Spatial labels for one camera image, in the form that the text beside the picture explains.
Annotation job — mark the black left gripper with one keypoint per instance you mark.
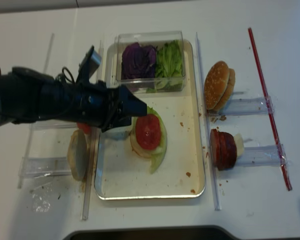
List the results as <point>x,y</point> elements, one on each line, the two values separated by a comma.
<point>116,106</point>

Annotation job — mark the red tomato slice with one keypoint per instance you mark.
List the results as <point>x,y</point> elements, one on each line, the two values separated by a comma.
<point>84,127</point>
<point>148,132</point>

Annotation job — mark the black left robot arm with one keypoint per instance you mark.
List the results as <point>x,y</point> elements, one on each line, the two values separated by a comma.
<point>28,96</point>

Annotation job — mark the green lettuce leaf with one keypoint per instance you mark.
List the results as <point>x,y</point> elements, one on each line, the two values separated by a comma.
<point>158,154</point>

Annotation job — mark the white bread slice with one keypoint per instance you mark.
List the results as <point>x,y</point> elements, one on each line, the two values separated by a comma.
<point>77,155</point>

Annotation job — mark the green lettuce in container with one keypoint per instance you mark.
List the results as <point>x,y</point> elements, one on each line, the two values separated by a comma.
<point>169,68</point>

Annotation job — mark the front brown meat patty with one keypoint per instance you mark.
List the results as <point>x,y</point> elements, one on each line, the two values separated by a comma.
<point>215,147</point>

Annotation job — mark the stacked brown meat patties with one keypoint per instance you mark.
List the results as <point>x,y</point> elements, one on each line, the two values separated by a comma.
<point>228,151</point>

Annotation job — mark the bottom bun slice on tray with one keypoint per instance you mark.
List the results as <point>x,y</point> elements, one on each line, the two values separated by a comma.
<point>136,147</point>

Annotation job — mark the purple cabbage leaves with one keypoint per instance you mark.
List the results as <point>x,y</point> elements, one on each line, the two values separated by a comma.
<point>138,63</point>

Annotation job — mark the silver metal tray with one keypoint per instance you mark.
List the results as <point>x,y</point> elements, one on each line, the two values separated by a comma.
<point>122,174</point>

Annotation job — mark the clear plastic container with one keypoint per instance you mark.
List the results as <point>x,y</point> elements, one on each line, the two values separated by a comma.
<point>157,39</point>

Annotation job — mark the sesame bun top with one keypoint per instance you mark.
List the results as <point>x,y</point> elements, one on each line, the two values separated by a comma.
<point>216,83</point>

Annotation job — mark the clear far left strip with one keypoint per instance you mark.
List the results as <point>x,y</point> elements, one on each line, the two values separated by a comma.
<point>50,46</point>

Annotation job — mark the plain bun half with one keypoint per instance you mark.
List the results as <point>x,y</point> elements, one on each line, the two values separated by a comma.
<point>228,92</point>

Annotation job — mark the red plastic strip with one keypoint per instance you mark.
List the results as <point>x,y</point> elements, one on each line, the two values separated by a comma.
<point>283,168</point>

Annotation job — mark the clear left long rail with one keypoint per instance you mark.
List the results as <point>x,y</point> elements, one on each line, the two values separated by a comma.
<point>92,138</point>

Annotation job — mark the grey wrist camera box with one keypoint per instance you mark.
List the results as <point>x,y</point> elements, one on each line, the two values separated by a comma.
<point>89,64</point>

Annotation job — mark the clear upper left rail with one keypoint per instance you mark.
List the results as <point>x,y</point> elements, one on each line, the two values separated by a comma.
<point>53,124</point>

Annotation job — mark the clear lower left rail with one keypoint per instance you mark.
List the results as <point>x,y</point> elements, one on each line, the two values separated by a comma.
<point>37,167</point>

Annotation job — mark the clear upper right rail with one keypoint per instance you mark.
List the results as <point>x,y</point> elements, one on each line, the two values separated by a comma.
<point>255,106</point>

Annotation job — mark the clear lower right rail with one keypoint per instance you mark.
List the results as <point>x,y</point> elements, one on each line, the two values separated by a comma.
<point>270,155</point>

